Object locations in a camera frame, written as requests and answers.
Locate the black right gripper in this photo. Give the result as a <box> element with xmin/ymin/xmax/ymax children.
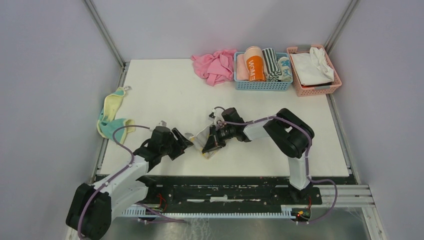
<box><xmin>203</xmin><ymin>124</ymin><xmax>236</xmax><ymax>153</ymax></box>

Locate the pale pink rolled towel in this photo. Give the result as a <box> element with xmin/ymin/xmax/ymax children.
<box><xmin>236</xmin><ymin>53</ymin><xmax>249</xmax><ymax>81</ymax></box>

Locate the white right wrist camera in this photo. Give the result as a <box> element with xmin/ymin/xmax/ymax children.
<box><xmin>208</xmin><ymin>110</ymin><xmax>224</xmax><ymax>125</ymax></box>

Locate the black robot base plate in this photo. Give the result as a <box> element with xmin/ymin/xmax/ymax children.
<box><xmin>94</xmin><ymin>175</ymin><xmax>359</xmax><ymax>215</ymax></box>

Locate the black white striped rolled towel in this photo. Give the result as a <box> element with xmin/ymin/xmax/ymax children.
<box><xmin>262</xmin><ymin>47</ymin><xmax>283</xmax><ymax>82</ymax></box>

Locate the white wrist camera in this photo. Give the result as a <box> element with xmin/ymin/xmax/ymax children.
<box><xmin>208</xmin><ymin>110</ymin><xmax>224</xmax><ymax>125</ymax></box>
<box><xmin>157</xmin><ymin>120</ymin><xmax>167</xmax><ymax>127</ymax></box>

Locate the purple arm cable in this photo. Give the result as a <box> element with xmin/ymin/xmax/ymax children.
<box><xmin>211</xmin><ymin>106</ymin><xmax>339</xmax><ymax>225</ymax></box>
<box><xmin>76</xmin><ymin>124</ymin><xmax>186</xmax><ymax>240</ymax></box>

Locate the white folded cloth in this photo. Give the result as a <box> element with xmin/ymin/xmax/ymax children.
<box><xmin>290</xmin><ymin>47</ymin><xmax>335</xmax><ymax>86</ymax></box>

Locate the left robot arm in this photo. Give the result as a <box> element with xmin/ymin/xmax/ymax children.
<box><xmin>65</xmin><ymin>125</ymin><xmax>194</xmax><ymax>240</ymax></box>

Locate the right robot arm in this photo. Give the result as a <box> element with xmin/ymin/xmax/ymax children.
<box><xmin>201</xmin><ymin>107</ymin><xmax>315</xmax><ymax>204</ymax></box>

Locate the pink plastic basket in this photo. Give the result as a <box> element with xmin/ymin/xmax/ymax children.
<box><xmin>286</xmin><ymin>45</ymin><xmax>342</xmax><ymax>97</ymax></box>

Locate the white teal rolled towel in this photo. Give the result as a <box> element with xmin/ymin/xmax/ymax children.
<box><xmin>277</xmin><ymin>56</ymin><xmax>293</xmax><ymax>82</ymax></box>

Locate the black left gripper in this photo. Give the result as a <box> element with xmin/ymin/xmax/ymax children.
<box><xmin>160</xmin><ymin>127</ymin><xmax>193</xmax><ymax>161</ymax></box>

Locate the yellow grey patterned towel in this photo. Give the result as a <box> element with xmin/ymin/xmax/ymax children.
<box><xmin>184</xmin><ymin>124</ymin><xmax>218</xmax><ymax>159</ymax></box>

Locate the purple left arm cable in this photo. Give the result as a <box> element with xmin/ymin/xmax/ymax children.
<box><xmin>76</xmin><ymin>124</ymin><xmax>186</xmax><ymax>240</ymax></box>

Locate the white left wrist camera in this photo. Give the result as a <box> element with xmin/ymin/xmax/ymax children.
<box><xmin>157</xmin><ymin>120</ymin><xmax>167</xmax><ymax>127</ymax></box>

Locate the crumpled pink towel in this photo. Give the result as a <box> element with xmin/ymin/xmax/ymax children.
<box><xmin>190</xmin><ymin>49</ymin><xmax>237</xmax><ymax>87</ymax></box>

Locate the blue plastic basket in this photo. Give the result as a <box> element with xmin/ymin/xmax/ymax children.
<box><xmin>233</xmin><ymin>51</ymin><xmax>293</xmax><ymax>92</ymax></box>

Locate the pale yellow teal towel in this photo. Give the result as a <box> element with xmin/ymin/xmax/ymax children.
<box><xmin>96</xmin><ymin>86</ymin><xmax>135</xmax><ymax>144</ymax></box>

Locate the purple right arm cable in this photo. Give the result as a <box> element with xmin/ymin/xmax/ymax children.
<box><xmin>211</xmin><ymin>106</ymin><xmax>339</xmax><ymax>225</ymax></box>

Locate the orange rolled towel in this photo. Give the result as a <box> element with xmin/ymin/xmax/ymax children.
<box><xmin>243</xmin><ymin>46</ymin><xmax>266</xmax><ymax>82</ymax></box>

